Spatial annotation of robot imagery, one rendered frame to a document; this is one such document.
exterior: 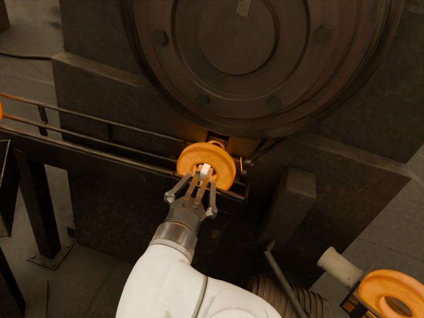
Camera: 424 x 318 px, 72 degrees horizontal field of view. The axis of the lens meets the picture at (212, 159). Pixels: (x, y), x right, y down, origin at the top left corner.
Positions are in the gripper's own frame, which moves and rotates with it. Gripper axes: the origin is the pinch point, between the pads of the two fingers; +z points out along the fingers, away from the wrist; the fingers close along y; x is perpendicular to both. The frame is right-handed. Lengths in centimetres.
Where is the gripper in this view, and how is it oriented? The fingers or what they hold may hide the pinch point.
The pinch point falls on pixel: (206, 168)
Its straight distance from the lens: 75.5
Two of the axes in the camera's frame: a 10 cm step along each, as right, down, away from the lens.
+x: 1.9, -6.9, -7.0
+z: 2.7, -6.5, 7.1
